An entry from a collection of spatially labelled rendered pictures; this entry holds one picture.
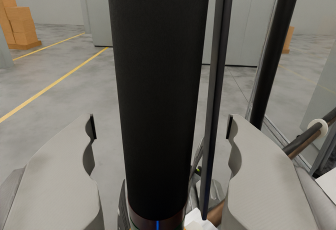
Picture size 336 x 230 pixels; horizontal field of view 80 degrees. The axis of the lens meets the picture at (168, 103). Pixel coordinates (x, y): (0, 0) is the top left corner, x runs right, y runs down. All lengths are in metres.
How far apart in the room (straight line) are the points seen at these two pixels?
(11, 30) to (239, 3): 6.90
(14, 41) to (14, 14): 0.84
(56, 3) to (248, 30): 11.03
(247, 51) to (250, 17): 0.84
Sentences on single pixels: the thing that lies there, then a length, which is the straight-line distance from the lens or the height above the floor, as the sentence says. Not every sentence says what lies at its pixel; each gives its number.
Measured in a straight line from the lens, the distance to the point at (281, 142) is 1.34.
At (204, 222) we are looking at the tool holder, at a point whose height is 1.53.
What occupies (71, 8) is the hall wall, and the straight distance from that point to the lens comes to 13.73.
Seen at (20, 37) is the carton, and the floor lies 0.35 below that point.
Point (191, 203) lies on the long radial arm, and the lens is 0.70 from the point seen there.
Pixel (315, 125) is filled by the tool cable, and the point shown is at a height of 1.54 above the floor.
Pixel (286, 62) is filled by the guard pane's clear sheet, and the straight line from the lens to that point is 1.34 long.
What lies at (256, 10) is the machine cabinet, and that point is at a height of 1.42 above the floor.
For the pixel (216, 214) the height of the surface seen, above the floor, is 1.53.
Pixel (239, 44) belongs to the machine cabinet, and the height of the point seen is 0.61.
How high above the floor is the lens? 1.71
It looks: 28 degrees down
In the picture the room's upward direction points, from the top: 2 degrees clockwise
